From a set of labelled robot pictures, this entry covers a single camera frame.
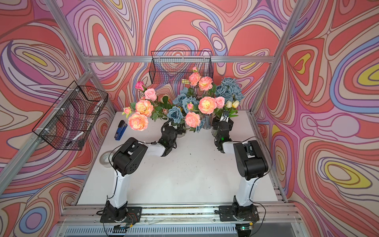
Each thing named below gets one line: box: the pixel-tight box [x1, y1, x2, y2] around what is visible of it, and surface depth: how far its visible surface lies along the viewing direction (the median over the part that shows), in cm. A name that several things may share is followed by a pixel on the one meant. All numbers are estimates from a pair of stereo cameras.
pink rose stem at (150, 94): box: [135, 80, 173, 109], surface depth 71 cm
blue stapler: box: [113, 119, 128, 141], surface depth 107 cm
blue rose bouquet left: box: [166, 86, 206, 133], surface depth 76 cm
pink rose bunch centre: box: [188, 66, 214, 91], surface depth 75 cm
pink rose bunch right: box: [185, 96, 240, 128], surface depth 63 cm
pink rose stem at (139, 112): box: [121, 99, 167, 132], surface depth 58 cm
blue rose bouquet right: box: [215, 77, 245, 102], surface depth 81 cm
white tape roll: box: [99, 150, 114, 168], surface depth 94 cm
